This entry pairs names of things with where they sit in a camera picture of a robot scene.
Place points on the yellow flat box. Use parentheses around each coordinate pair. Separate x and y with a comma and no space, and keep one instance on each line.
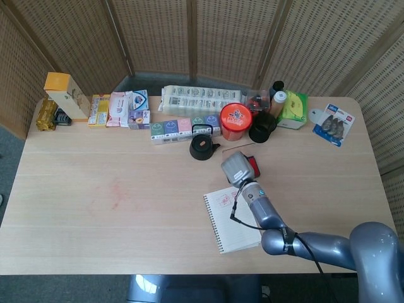
(98,110)

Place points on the clear wrapped paper pack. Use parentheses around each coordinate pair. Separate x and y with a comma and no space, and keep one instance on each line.
(195,99)

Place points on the white wet wipes pack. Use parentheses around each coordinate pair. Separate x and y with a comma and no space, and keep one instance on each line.
(118,109)

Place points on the green tissue box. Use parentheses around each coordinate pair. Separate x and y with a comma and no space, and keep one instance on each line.
(293,107)

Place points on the white and blue box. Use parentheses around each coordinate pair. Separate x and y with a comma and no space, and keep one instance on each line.
(139,99)

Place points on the grey robot torso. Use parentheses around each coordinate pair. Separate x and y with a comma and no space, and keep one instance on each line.
(189,290)

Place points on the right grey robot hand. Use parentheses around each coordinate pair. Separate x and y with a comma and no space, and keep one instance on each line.
(238,168)

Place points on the multicolour pocket tissue pack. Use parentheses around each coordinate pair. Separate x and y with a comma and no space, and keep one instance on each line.
(170,129)

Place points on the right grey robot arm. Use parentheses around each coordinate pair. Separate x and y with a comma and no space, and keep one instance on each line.
(315,243)

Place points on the dark bottle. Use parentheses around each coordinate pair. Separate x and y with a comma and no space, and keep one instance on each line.
(278,86)

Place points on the blue blister pack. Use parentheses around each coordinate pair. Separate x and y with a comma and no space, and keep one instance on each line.
(333,124)

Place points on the white round disc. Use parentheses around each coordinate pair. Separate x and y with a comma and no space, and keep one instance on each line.
(315,114)

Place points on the tall cream box orange top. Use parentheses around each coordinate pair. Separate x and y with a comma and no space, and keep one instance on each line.
(67,101)

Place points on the woven folding screen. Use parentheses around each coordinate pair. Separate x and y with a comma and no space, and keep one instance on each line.
(158,31)

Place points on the orange lidded tub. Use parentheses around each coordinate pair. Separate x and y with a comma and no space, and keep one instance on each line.
(236,118)

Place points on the black mesh pen holder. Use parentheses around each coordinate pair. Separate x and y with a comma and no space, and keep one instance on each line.
(262,129)

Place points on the clear plastic container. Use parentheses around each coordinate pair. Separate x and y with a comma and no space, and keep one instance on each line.
(257,101)

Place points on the purple box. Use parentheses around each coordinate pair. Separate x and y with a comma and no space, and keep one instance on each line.
(139,119)

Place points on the red ink pad clear lid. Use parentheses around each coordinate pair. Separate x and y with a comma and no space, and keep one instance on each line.
(254,165)

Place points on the brown bottle white cap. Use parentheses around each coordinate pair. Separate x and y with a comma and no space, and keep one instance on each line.
(277,104)

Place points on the gold foil pack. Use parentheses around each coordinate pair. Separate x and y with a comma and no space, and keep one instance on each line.
(45,115)

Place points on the black teapot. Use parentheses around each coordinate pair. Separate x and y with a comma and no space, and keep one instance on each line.
(200,146)

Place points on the dark green black tool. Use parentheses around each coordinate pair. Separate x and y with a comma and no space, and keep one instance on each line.
(61,117)

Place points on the white spiral notebook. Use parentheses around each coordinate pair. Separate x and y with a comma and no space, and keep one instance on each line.
(227,227)

